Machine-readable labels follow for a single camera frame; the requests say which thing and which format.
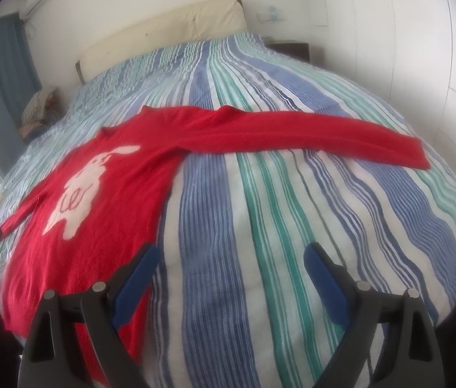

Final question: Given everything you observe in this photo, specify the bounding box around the cream padded headboard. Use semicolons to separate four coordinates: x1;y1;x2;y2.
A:
75;0;249;85

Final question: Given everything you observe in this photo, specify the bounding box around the blue curtain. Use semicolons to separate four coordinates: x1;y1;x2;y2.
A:
0;12;43;182

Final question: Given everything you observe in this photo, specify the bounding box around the white wardrobe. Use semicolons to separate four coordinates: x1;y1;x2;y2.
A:
298;0;456;211

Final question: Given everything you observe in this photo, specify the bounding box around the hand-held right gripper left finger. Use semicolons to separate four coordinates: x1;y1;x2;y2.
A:
18;244;160;388

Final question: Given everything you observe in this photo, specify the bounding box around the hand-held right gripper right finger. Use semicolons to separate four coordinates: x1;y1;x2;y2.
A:
304;242;442;388

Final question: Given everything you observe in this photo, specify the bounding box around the dark wooden nightstand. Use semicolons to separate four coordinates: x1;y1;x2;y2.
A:
266;41;311;62

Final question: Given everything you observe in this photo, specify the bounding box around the wall socket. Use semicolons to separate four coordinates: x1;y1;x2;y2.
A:
257;5;285;23

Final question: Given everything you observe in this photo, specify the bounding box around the bed with striped sheet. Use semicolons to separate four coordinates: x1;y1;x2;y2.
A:
0;32;456;388

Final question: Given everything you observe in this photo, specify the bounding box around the red sweater with white rabbit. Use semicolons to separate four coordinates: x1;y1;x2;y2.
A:
0;105;430;384

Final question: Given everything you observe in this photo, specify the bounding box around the pile of clothes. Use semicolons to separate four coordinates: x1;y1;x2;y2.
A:
18;87;69;140

